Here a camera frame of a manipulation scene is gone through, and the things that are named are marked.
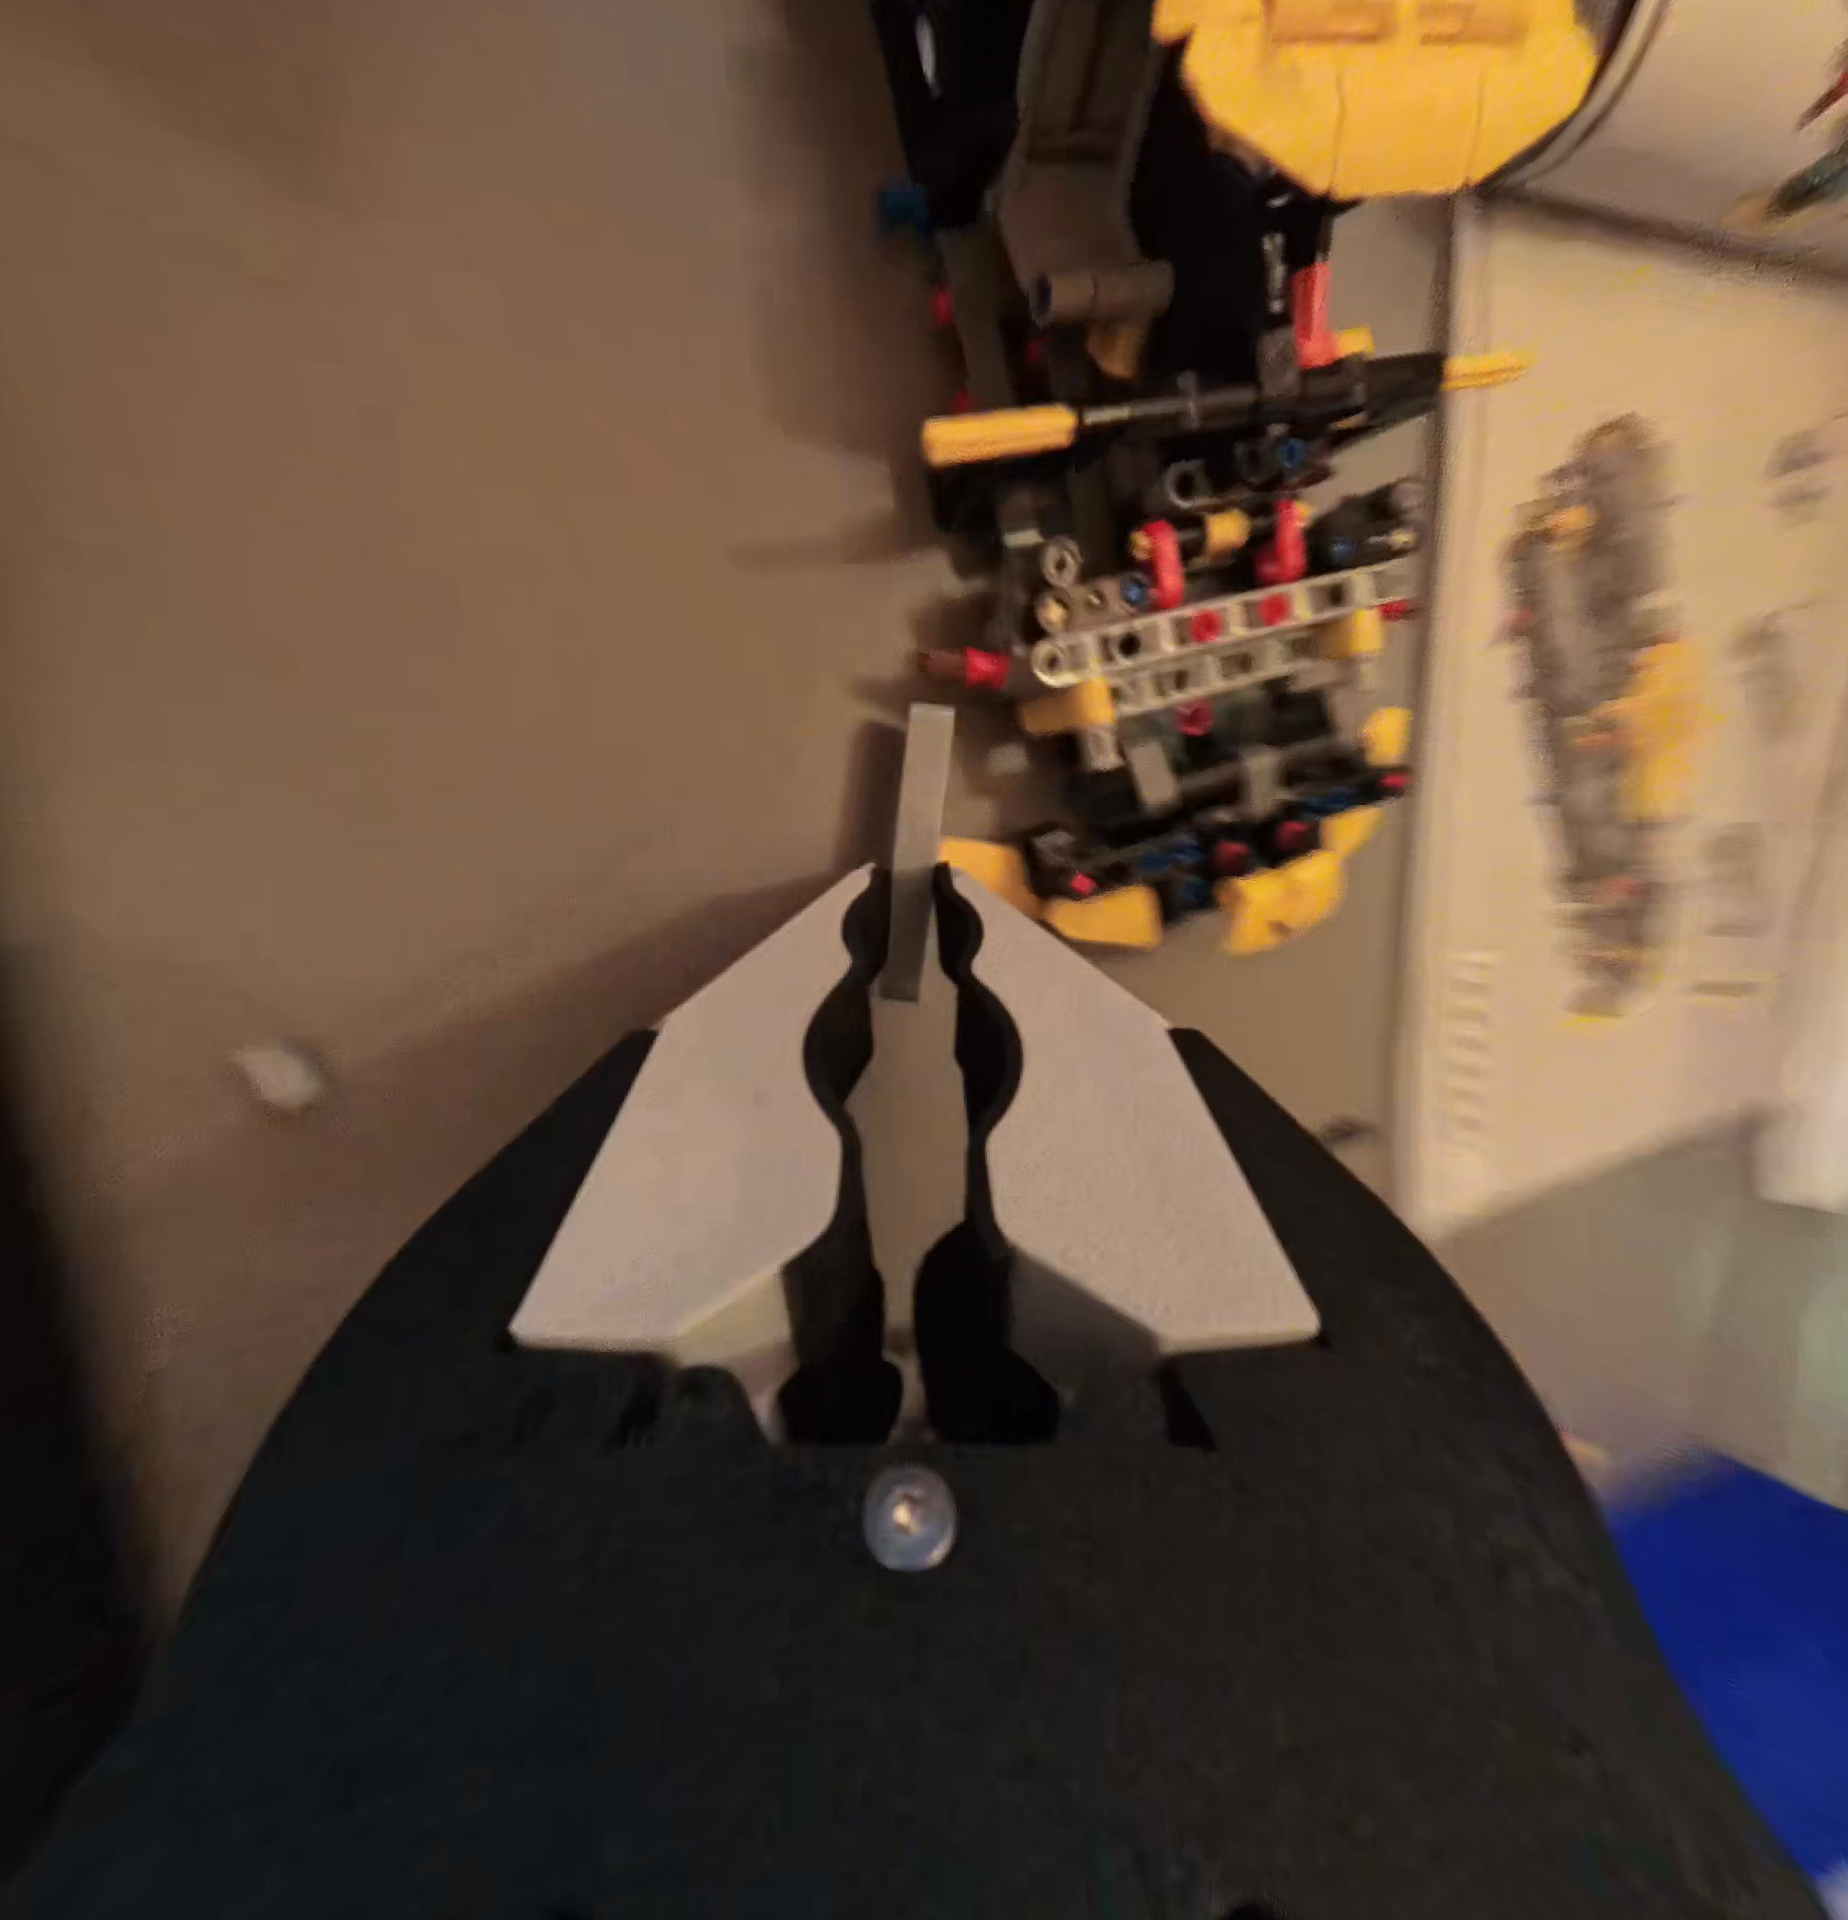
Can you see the small grey round bush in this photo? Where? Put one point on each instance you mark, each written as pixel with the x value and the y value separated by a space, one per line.
pixel 280 1076

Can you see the yellow black brick car model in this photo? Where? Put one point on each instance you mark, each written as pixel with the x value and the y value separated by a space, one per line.
pixel 1240 602

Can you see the grey desk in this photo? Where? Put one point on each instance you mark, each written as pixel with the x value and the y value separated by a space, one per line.
pixel 414 602

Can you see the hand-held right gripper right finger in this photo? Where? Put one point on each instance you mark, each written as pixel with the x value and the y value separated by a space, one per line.
pixel 1149 1187

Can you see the open instruction booklet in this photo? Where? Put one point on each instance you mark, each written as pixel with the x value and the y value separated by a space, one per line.
pixel 1691 752

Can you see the blue plastic bin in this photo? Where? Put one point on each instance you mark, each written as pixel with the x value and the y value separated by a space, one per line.
pixel 1765 1651

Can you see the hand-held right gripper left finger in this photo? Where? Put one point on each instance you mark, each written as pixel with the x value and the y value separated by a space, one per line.
pixel 684 1187

